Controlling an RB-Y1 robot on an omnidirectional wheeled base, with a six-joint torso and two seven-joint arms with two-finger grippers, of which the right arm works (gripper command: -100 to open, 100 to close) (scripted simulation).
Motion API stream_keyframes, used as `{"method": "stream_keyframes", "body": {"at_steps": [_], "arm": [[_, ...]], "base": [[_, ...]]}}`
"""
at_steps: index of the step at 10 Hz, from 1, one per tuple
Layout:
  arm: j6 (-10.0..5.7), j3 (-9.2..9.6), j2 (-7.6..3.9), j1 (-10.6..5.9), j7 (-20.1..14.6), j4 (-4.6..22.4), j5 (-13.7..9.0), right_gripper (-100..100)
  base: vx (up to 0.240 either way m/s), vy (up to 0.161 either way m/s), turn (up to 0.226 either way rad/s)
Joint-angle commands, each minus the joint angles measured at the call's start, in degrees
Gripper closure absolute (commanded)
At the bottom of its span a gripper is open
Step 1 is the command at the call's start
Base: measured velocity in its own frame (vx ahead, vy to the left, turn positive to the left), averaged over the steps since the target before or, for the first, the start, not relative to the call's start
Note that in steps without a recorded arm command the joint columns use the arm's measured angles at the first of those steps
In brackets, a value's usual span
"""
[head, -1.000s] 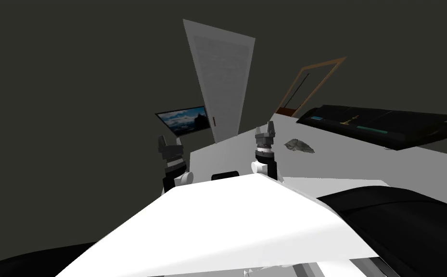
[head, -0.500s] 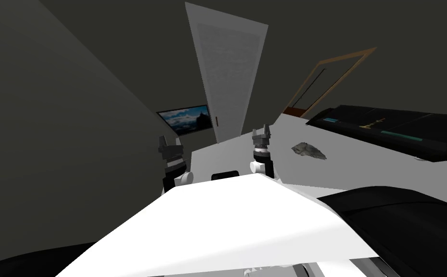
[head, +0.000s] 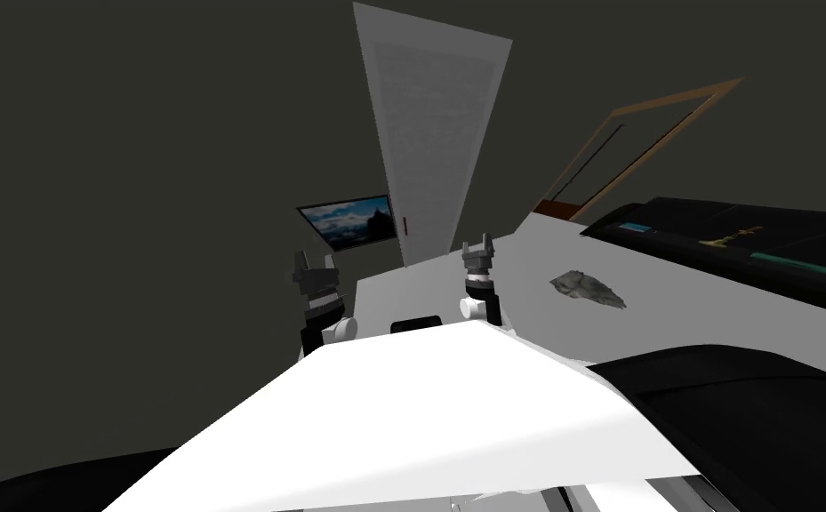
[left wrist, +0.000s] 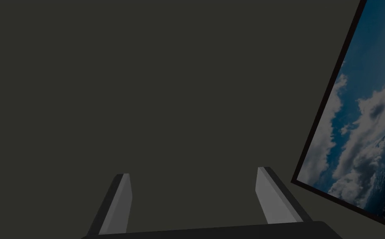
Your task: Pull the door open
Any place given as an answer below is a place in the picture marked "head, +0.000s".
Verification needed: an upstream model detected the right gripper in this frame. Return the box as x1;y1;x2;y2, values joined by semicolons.
461;232;496;276

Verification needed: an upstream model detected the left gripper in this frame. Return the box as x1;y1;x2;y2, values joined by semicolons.
292;249;343;302

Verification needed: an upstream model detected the framed sky landscape picture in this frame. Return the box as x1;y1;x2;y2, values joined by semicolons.
296;194;398;254

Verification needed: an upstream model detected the grey crumpled cloth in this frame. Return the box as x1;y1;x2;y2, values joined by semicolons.
549;269;629;311

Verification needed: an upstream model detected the white door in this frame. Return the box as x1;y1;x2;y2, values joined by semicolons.
351;1;514;268

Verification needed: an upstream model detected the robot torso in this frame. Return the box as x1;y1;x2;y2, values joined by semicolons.
102;315;734;512

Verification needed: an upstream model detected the white table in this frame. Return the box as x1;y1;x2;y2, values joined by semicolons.
352;212;826;399

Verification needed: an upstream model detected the wooden framed window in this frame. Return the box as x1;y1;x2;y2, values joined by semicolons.
539;76;746;223

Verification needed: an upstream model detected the black cabinet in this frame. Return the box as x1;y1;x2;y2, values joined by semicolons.
580;196;826;324

